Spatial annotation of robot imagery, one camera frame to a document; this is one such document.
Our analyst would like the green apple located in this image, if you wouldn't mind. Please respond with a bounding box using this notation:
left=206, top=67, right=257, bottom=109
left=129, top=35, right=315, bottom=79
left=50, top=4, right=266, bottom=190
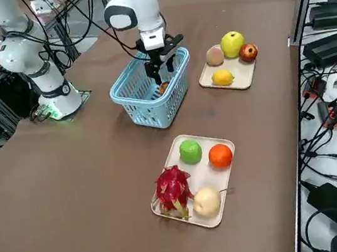
left=177, top=137, right=205, bottom=167

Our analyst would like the yellow lemon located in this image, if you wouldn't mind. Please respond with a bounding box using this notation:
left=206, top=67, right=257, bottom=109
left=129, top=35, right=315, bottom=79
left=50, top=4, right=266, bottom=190
left=210, top=68, right=236, bottom=88

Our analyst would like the red dragon fruit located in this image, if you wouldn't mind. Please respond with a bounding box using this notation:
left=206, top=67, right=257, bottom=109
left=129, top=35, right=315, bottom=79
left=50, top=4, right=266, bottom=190
left=148, top=162, right=198, bottom=225

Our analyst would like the red yellow apple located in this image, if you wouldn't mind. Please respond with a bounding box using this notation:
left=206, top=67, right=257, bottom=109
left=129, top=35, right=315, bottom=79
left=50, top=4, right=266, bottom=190
left=158, top=81, right=172, bottom=96

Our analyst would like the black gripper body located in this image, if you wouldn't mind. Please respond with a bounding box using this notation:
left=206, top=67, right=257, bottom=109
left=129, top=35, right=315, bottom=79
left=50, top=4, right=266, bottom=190
left=136, top=33, right=186, bottom=62

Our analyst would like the dark red pomegranate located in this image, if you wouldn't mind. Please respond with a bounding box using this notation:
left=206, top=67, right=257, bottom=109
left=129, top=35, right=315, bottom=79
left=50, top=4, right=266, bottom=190
left=237, top=43, right=260, bottom=65

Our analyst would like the orange black connector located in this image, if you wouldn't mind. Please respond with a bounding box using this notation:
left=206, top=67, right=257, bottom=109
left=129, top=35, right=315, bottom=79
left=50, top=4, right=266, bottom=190
left=302, top=75, right=329, bottom=100
left=316, top=98, right=337, bottom=131

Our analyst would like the pale cream pear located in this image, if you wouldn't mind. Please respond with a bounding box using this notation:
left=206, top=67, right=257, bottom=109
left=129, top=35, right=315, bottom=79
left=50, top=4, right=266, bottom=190
left=191, top=184, right=225, bottom=221

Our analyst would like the orange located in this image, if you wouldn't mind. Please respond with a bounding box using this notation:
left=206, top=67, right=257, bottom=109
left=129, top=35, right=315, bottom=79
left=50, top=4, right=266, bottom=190
left=206, top=142, right=235, bottom=171

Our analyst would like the beige tray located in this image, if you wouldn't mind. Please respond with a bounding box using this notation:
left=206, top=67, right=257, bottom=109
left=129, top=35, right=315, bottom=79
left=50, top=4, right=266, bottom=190
left=140, top=127, right=247, bottom=237
left=195, top=52, right=260, bottom=97

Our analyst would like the pink green peach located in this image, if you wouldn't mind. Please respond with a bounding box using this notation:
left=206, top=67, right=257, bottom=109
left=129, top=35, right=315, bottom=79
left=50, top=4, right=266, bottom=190
left=204, top=44, right=227, bottom=67

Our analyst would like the long black power adapter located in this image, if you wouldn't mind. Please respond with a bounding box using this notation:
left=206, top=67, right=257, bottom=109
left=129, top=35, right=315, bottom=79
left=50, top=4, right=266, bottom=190
left=307, top=2, right=337, bottom=31
left=300, top=29, right=337, bottom=69

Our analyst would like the light blue plastic basket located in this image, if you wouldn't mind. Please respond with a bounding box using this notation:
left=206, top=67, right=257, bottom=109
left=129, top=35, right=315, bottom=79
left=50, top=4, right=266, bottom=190
left=104, top=45, right=201, bottom=137

